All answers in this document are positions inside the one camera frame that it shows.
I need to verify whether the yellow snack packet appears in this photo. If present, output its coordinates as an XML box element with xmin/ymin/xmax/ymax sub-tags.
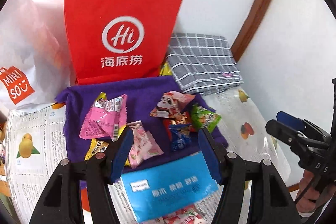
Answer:
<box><xmin>84</xmin><ymin>91</ymin><xmax>132</xmax><ymax>167</ymax></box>

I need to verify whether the pink bear Lotso candy packet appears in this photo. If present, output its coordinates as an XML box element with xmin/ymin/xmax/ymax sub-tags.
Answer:
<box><xmin>127</xmin><ymin>121</ymin><xmax>163</xmax><ymax>169</ymax></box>

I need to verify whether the pink magenta snack packet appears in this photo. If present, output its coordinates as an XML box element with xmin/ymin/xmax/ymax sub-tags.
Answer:
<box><xmin>79</xmin><ymin>93</ymin><xmax>128</xmax><ymax>142</ymax></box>

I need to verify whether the blue chocolate cookie packet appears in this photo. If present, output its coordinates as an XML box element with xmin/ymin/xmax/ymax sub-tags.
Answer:
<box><xmin>169</xmin><ymin>123</ymin><xmax>191</xmax><ymax>152</ymax></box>

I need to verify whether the green chicken snack packet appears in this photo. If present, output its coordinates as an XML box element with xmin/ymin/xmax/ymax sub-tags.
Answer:
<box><xmin>190</xmin><ymin>105</ymin><xmax>222</xmax><ymax>133</ymax></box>

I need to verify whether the white lychee jelly packet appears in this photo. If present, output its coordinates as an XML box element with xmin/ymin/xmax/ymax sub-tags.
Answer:
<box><xmin>155</xmin><ymin>205</ymin><xmax>208</xmax><ymax>224</ymax></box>

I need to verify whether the pink panda snack packet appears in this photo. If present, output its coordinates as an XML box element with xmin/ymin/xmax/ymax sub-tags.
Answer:
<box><xmin>150</xmin><ymin>91</ymin><xmax>195</xmax><ymax>121</ymax></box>

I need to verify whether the red snack packet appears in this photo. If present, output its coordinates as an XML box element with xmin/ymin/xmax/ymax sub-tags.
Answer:
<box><xmin>162</xmin><ymin>111</ymin><xmax>196</xmax><ymax>141</ymax></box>

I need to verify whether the person right hand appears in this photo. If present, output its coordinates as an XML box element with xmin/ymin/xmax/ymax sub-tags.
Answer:
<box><xmin>296</xmin><ymin>170</ymin><xmax>335</xmax><ymax>213</ymax></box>

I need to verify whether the blue tissue pack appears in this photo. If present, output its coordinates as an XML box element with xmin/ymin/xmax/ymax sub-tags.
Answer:
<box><xmin>121</xmin><ymin>152</ymin><xmax>219</xmax><ymax>223</ymax></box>

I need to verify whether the purple towel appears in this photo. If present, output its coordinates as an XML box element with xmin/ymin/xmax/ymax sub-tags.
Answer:
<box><xmin>54</xmin><ymin>75</ymin><xmax>229</xmax><ymax>175</ymax></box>

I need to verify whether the fruit print tablecloth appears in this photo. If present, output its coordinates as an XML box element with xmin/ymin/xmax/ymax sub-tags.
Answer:
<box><xmin>6</xmin><ymin>88</ymin><xmax>290</xmax><ymax>223</ymax></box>

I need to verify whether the grey checked folded cloth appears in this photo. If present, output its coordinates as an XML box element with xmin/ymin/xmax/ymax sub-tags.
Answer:
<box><xmin>166</xmin><ymin>33</ymin><xmax>243</xmax><ymax>95</ymax></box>

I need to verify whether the white Miniso plastic bag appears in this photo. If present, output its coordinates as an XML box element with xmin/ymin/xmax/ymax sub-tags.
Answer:
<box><xmin>1</xmin><ymin>0</ymin><xmax>73</xmax><ymax>116</ymax></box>

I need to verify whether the red Haidilao paper bag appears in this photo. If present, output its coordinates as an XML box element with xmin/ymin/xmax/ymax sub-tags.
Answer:
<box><xmin>63</xmin><ymin>0</ymin><xmax>183</xmax><ymax>85</ymax></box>

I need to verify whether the black cable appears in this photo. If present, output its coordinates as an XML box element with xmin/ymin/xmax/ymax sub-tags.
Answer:
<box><xmin>293</xmin><ymin>176</ymin><xmax>317</xmax><ymax>206</ymax></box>

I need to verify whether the brown wooden door frame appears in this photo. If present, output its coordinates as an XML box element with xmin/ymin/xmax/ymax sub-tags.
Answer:
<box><xmin>231</xmin><ymin>0</ymin><xmax>272</xmax><ymax>62</ymax></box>

